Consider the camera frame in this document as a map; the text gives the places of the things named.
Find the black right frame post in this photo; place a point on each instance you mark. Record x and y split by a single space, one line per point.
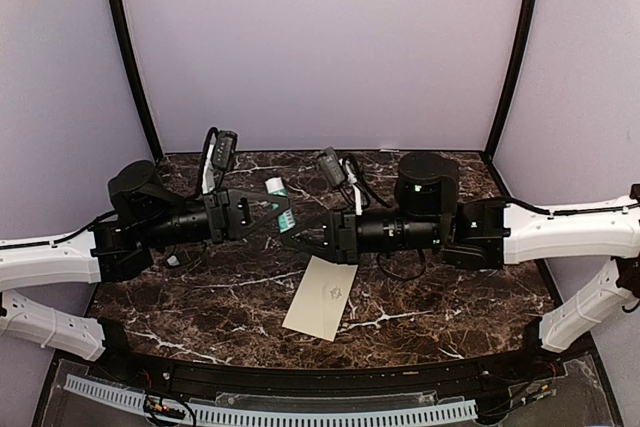
526 13

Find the black left frame post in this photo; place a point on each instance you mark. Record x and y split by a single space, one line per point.
128 57

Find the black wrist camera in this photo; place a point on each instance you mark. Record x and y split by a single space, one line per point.
341 176
217 159

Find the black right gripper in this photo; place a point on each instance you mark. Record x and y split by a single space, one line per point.
341 242

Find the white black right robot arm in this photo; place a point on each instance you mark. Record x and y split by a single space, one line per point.
490 234

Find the beige paper envelope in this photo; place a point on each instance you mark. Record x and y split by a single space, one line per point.
320 299

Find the black frame post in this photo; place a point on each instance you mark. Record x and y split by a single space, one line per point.
128 57
526 13

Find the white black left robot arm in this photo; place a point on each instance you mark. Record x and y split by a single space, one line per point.
115 247

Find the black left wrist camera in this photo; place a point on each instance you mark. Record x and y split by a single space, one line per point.
217 159

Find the white slotted cable duct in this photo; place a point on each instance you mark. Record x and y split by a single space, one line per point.
233 409

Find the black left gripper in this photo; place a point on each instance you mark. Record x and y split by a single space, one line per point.
228 222

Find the black front table rail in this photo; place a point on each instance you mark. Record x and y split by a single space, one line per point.
485 376

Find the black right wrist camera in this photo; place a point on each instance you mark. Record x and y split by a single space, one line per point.
341 176

